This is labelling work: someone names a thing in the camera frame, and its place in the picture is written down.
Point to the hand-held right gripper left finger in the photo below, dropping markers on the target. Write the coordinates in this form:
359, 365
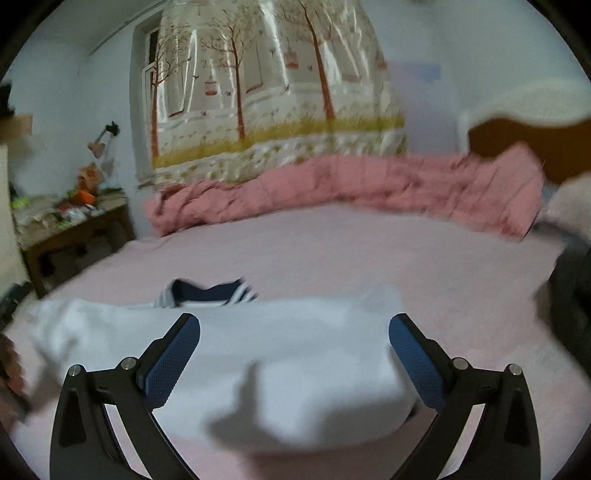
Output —
173, 364

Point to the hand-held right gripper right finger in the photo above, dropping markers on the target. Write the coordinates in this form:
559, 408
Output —
415, 364

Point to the white and navy jacket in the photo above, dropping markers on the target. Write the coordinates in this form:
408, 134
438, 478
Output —
286, 369

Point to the wooden desk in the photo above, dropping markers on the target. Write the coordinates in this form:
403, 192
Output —
69, 240

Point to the dark fuzzy cloth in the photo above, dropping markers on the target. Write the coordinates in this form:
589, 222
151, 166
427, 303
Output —
572, 286

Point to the pink checked quilt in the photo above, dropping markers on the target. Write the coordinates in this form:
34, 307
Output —
351, 194

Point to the pile of desk clutter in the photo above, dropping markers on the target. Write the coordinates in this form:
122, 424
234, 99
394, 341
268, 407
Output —
74, 203

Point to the light pillow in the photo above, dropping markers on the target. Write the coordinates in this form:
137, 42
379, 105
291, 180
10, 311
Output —
570, 203

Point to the pink desk lamp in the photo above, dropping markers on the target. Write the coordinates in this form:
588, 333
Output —
102, 141

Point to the white and brown headboard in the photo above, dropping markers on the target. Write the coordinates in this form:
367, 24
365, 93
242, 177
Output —
531, 138

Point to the cardboard box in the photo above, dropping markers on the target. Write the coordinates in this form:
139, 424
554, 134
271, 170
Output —
16, 129

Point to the tree print curtain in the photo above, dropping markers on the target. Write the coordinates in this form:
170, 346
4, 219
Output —
277, 92

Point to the white window frame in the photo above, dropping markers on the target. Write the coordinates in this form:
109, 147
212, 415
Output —
147, 101

